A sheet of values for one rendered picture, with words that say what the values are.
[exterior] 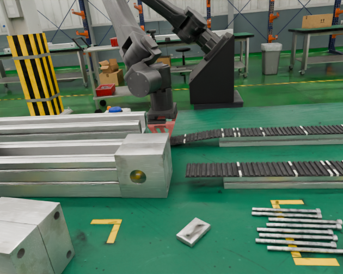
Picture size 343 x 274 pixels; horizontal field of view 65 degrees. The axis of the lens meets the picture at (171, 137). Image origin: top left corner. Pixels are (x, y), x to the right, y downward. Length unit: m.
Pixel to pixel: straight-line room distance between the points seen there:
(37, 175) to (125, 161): 0.19
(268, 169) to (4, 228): 0.44
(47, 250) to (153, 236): 0.15
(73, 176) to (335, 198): 0.48
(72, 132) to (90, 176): 0.24
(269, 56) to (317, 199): 5.11
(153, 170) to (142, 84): 0.20
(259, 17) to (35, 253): 8.14
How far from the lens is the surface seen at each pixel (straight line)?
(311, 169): 0.57
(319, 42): 8.83
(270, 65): 5.63
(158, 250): 0.43
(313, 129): 0.76
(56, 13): 9.13
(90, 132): 0.73
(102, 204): 0.54
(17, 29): 4.04
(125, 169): 0.51
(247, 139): 0.71
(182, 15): 1.07
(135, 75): 0.59
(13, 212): 0.42
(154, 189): 0.52
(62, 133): 0.77
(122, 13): 0.76
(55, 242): 0.41
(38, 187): 0.61
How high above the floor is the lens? 1.09
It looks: 23 degrees down
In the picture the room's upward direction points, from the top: 5 degrees counter-clockwise
